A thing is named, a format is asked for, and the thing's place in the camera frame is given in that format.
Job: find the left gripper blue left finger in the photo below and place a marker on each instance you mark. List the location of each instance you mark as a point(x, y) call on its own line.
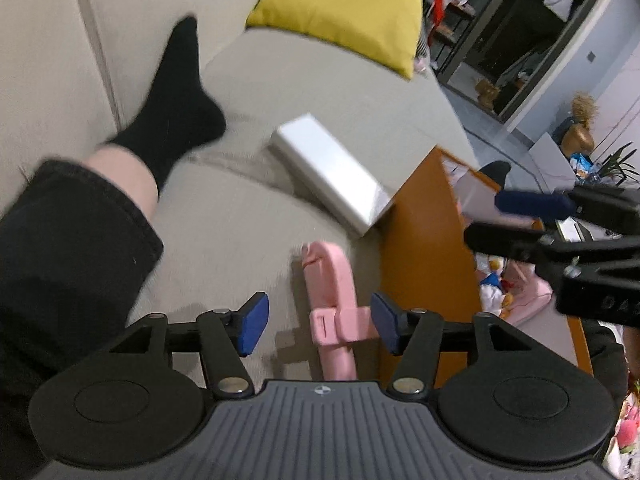
point(250, 321)

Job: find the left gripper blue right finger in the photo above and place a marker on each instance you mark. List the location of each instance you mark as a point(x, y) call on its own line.
point(391, 322)

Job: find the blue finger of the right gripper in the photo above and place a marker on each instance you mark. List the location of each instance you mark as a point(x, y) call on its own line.
point(505, 241)
point(545, 206)

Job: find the pink phone stand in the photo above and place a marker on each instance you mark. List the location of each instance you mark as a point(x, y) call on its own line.
point(337, 322)

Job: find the large white box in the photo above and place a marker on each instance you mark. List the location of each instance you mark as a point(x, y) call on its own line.
point(332, 173)

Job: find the pink fabric pouch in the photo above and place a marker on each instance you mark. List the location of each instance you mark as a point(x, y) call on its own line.
point(531, 294)

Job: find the black sock right foot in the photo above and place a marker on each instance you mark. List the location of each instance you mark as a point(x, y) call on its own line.
point(497, 172)

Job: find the black sock foot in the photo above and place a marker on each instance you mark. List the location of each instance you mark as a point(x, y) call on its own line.
point(178, 115)
point(497, 172)

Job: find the golden vase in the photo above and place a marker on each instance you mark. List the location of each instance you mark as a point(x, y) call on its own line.
point(577, 140)

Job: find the green potted plant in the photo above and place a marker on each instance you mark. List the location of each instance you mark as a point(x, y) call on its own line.
point(617, 169)

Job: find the black trouser leg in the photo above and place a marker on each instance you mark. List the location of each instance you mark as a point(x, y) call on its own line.
point(75, 253)

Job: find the black sock left foot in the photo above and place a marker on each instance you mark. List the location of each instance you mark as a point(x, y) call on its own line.
point(178, 115)

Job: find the yellow cushion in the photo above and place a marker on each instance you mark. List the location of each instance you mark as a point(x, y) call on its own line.
point(384, 31)

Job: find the beige sofa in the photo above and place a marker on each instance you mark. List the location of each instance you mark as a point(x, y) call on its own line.
point(232, 218)

